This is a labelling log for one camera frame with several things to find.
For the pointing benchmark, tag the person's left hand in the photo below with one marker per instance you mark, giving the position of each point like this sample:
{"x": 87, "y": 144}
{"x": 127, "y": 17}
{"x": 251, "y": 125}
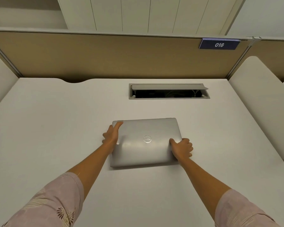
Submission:
{"x": 111, "y": 138}

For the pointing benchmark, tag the person's right hand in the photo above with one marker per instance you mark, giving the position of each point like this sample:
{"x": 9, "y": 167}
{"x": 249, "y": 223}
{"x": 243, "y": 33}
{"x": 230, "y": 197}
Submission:
{"x": 183, "y": 148}

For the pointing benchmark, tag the person's left thumb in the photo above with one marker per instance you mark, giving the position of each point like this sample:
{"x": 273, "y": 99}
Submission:
{"x": 118, "y": 127}

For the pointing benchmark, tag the person's right thumb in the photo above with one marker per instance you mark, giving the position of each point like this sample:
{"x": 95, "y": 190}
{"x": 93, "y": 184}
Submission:
{"x": 172, "y": 143}

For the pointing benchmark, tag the silver laptop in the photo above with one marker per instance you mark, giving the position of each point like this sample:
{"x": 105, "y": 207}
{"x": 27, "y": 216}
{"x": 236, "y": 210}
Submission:
{"x": 145, "y": 143}

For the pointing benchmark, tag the person's right forearm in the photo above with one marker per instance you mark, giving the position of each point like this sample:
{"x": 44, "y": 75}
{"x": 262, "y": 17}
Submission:
{"x": 201, "y": 177}

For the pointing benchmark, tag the person's left forearm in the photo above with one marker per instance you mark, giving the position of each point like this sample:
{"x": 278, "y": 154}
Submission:
{"x": 90, "y": 164}

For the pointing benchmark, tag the beige desk partition panel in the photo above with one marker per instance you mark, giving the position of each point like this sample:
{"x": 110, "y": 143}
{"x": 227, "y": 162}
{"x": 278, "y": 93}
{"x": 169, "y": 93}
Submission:
{"x": 118, "y": 56}

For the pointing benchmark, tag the pink floral right sleeve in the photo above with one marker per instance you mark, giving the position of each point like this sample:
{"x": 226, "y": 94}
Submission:
{"x": 241, "y": 210}

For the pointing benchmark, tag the pink floral sleeve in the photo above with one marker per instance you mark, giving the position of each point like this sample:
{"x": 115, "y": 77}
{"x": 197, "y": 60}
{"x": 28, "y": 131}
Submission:
{"x": 241, "y": 210}
{"x": 47, "y": 203}

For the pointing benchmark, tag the white side divider panel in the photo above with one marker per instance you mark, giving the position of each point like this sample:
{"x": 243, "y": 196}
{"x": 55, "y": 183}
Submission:
{"x": 262, "y": 103}
{"x": 1, "y": 80}

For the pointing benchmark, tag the pink floral left sleeve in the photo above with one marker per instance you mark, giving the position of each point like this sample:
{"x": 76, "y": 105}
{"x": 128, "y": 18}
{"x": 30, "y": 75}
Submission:
{"x": 47, "y": 203}

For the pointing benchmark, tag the blue desk number sign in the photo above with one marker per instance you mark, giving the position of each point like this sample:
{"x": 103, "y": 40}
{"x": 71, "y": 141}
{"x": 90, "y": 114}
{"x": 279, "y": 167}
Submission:
{"x": 219, "y": 44}

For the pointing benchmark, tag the white panelled cabinet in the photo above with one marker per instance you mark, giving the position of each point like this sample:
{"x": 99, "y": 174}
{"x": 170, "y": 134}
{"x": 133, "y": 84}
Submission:
{"x": 149, "y": 15}

